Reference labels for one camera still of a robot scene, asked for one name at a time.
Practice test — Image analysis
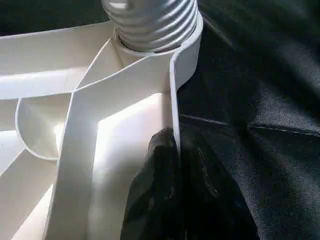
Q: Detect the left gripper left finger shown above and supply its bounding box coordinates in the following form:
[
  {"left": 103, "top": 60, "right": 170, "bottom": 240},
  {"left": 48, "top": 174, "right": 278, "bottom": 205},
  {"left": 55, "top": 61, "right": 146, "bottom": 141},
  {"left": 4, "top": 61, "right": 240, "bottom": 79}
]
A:
[{"left": 119, "top": 128, "right": 182, "bottom": 240}]

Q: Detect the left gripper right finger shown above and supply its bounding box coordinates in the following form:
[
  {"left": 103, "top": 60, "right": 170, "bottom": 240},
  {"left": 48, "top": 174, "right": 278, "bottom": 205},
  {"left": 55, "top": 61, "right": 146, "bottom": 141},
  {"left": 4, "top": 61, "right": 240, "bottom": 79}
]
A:
[{"left": 180, "top": 132, "right": 261, "bottom": 240}]

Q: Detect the white plastic table top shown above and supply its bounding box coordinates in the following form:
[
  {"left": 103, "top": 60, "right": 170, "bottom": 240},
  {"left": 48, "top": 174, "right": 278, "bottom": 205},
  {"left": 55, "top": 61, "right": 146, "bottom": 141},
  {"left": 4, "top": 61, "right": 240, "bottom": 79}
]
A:
[{"left": 0, "top": 12, "right": 205, "bottom": 240}]

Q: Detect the white plastic table leg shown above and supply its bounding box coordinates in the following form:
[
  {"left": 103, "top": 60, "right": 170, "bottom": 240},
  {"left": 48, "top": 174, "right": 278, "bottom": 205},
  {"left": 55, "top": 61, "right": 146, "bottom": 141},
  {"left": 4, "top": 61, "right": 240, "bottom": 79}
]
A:
[{"left": 101, "top": 0, "right": 199, "bottom": 54}]

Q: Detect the black work mat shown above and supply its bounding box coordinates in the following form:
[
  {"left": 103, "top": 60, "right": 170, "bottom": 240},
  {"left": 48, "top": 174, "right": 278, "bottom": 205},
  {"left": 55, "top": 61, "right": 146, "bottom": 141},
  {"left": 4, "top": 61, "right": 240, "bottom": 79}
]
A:
[{"left": 0, "top": 0, "right": 320, "bottom": 240}]

